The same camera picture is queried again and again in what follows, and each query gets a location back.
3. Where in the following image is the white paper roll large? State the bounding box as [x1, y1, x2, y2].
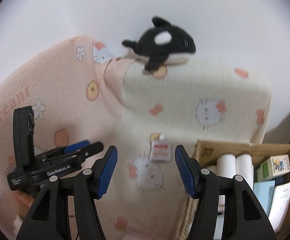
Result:
[235, 154, 254, 190]

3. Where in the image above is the white red spout pouch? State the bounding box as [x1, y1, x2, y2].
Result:
[149, 133, 172, 162]

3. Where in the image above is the person's left hand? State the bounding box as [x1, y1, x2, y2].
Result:
[13, 191, 34, 231]

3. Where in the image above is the light blue Lucky box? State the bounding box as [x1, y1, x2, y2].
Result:
[253, 180, 275, 216]

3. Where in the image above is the white rectangular box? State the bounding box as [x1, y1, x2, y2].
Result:
[268, 182, 290, 233]

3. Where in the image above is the brown cardboard box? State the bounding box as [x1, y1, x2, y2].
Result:
[175, 141, 290, 239]

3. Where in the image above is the white paper roll back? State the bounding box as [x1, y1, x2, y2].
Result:
[217, 154, 236, 178]

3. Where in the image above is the green white carton box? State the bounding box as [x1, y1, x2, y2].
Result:
[254, 154, 290, 183]

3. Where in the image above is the pink cream cartoon blanket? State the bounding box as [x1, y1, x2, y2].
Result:
[0, 36, 272, 239]

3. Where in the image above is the black white orca plush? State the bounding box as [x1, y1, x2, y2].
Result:
[121, 16, 197, 72]

